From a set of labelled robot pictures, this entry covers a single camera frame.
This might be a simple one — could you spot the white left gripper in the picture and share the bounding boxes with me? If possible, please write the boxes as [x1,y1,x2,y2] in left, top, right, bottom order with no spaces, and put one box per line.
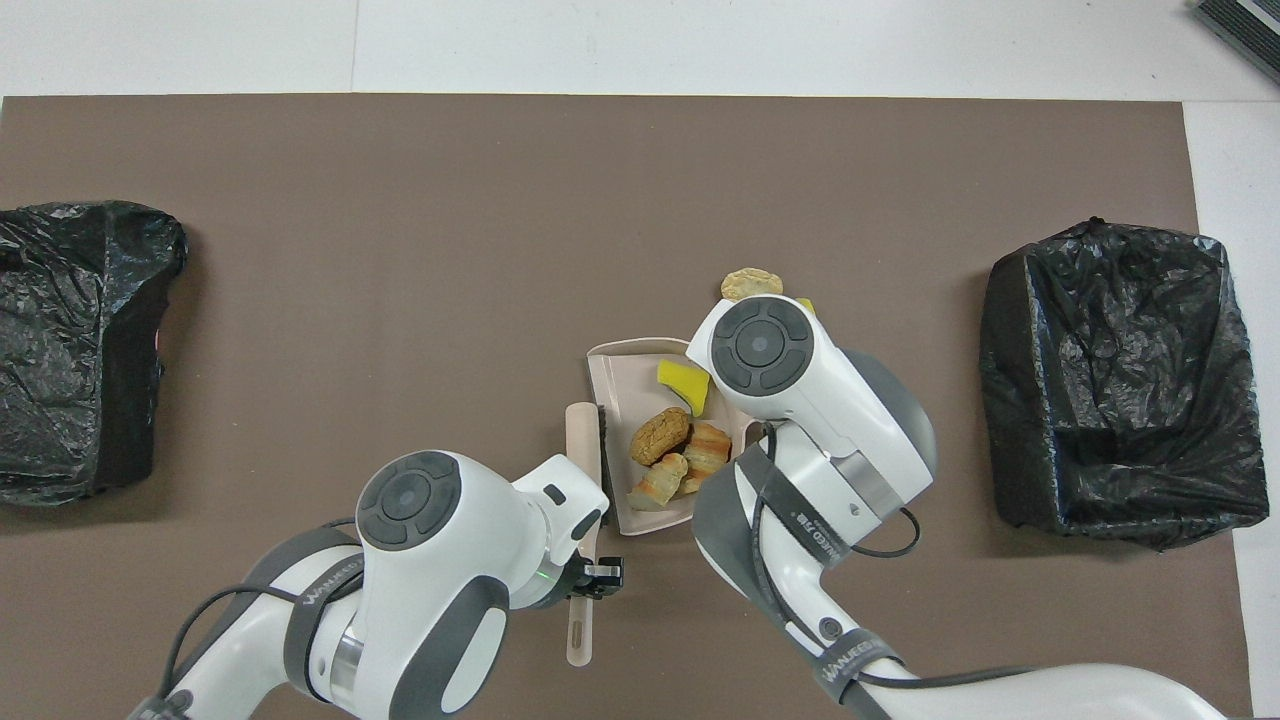
[513,455,626,603]

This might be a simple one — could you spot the pale cracker piece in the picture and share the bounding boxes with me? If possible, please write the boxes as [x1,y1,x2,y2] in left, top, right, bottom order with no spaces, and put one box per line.
[628,453,689,511]

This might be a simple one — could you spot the beige hand brush black bristles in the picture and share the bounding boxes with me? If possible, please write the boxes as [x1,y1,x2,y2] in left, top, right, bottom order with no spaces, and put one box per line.
[565,401,605,668]

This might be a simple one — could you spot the brown bread roll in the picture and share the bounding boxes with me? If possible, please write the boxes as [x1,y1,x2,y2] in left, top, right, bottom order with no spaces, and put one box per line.
[629,407,692,467]

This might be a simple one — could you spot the striped orange croissant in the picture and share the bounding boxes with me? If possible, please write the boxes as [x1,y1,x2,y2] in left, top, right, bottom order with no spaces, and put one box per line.
[680,421,733,494]

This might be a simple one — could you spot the beige plastic dustpan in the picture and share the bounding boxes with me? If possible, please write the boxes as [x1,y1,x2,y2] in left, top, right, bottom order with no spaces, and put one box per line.
[587,338,761,537]

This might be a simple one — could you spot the yellow sponge curved piece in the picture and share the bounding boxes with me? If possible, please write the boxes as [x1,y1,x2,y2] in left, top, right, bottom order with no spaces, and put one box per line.
[656,360,712,418]

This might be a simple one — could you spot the black bag-lined bin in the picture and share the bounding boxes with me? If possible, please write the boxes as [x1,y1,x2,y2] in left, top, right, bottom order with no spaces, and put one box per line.
[0,200,189,507]
[980,217,1271,551]

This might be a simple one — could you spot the pale round cracker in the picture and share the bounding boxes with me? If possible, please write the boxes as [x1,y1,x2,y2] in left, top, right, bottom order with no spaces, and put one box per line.
[721,267,784,302]

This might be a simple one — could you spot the brown table mat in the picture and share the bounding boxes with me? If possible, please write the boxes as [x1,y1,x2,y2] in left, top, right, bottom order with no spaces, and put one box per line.
[0,95,1253,720]

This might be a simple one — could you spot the dark ribbed panel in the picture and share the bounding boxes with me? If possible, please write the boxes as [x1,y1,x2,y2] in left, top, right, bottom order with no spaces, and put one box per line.
[1195,0,1280,86]

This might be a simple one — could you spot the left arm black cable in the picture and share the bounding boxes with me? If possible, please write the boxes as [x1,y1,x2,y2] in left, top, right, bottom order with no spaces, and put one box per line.
[160,518,363,703]

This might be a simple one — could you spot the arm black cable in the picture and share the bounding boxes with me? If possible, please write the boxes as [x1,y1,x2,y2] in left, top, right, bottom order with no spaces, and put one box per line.
[160,518,363,703]
[745,425,1033,701]

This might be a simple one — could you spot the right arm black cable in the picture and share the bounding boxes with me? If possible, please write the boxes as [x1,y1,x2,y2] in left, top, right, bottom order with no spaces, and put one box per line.
[745,425,1033,701]

